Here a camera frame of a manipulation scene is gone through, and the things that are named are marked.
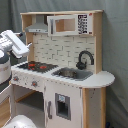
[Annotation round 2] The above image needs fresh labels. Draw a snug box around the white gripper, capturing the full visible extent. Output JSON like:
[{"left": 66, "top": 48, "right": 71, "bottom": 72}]
[{"left": 0, "top": 30, "right": 29, "bottom": 58}]

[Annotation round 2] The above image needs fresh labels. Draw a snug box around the white oven door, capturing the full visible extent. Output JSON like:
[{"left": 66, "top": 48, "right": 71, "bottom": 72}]
[{"left": 0, "top": 85, "right": 13, "bottom": 104}]

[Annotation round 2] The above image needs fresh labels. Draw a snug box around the wooden toy kitchen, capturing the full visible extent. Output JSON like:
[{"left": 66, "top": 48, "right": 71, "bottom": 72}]
[{"left": 0, "top": 9, "right": 116, "bottom": 128}]

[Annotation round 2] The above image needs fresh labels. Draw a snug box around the grey range hood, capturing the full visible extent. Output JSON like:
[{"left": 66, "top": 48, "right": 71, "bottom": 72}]
[{"left": 25, "top": 15, "right": 48, "bottom": 33}]

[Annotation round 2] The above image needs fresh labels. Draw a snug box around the left red stove knob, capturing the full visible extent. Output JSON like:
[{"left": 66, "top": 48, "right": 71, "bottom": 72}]
[{"left": 13, "top": 76, "right": 19, "bottom": 81}]

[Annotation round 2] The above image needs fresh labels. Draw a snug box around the red stove knob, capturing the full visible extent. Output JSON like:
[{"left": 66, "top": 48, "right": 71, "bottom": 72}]
[
  {"left": 13, "top": 76, "right": 19, "bottom": 81},
  {"left": 32, "top": 81, "right": 38, "bottom": 87}
]

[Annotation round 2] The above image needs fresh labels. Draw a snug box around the black toy stovetop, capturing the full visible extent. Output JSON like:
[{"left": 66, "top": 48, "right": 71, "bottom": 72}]
[{"left": 20, "top": 61, "right": 56, "bottom": 73}]

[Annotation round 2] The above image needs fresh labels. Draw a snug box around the right red stove knob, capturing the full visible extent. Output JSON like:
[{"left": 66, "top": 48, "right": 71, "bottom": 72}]
[{"left": 32, "top": 81, "right": 38, "bottom": 87}]

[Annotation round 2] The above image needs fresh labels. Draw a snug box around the white toy microwave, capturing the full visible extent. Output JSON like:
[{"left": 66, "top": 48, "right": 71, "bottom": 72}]
[{"left": 47, "top": 14, "right": 93, "bottom": 36}]

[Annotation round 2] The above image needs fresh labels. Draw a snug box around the grey toy sink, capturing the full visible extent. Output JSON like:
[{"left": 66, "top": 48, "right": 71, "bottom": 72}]
[{"left": 52, "top": 67, "right": 92, "bottom": 81}]

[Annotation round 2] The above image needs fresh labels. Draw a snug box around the black toy faucet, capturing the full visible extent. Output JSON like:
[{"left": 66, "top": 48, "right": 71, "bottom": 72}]
[{"left": 76, "top": 50, "right": 94, "bottom": 70}]

